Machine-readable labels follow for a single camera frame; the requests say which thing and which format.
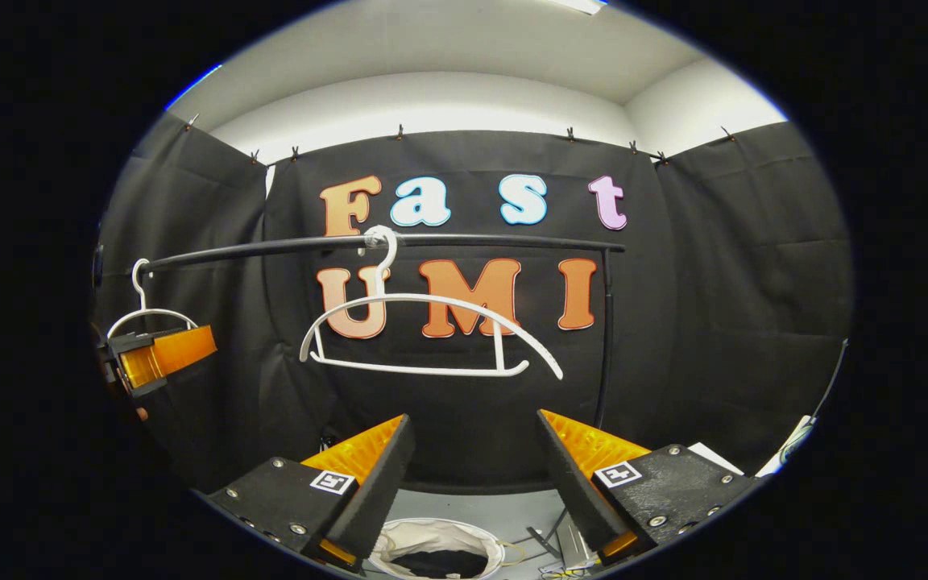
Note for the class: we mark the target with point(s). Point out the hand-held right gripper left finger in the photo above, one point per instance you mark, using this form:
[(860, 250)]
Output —
[(375, 483)]

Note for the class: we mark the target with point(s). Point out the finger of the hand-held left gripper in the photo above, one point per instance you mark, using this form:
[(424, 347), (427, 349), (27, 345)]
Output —
[(166, 354)]

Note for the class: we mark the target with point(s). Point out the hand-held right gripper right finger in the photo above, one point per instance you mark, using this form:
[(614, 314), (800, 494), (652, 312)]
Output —
[(577, 483)]

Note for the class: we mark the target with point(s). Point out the white laundry hamper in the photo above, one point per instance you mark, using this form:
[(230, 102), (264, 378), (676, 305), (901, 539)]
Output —
[(432, 532)]

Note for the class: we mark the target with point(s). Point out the white hanger with crossbar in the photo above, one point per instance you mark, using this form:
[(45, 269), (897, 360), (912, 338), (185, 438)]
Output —
[(432, 300)]

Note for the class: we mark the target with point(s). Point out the bare white plastic hanger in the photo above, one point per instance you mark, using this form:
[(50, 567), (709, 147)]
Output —
[(150, 312)]

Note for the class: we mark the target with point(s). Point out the white flat sheet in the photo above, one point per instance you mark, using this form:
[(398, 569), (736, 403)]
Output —
[(714, 457)]

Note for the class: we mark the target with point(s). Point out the row of black backdrop clips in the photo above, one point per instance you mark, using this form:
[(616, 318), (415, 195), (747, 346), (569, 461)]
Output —
[(400, 131)]

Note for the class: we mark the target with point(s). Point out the long ceiling light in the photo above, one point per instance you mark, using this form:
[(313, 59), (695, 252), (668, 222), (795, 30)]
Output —
[(577, 5)]

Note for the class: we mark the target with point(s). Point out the black clothes rack rail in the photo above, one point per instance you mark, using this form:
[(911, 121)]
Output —
[(472, 240)]

